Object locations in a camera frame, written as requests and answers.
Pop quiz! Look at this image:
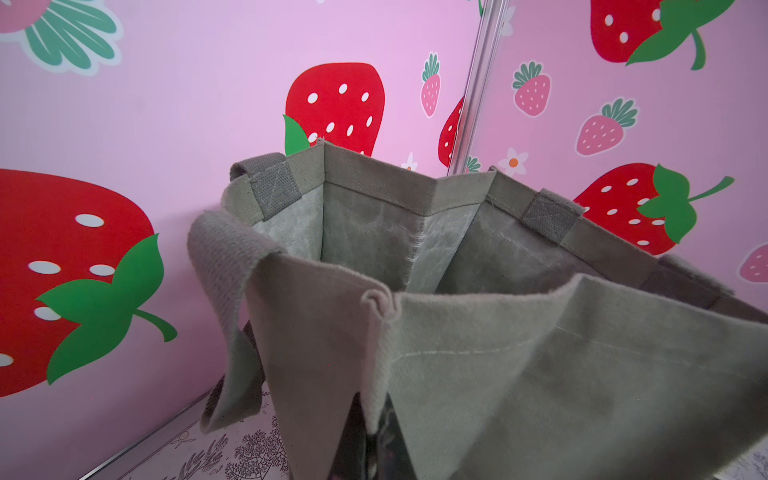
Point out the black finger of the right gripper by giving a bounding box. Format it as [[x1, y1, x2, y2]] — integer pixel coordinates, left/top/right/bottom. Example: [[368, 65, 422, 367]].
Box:
[[374, 395, 417, 480]]

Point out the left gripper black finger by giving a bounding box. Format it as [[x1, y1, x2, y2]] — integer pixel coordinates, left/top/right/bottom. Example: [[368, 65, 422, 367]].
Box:
[[327, 393, 368, 480]]

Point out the grey-green canvas tote bag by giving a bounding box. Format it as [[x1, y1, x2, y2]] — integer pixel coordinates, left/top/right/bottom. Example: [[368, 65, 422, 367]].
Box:
[[187, 142, 767, 479]]

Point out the right corner aluminium post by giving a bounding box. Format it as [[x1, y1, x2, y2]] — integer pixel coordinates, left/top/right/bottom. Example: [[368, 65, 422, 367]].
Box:
[[447, 0, 508, 176]]

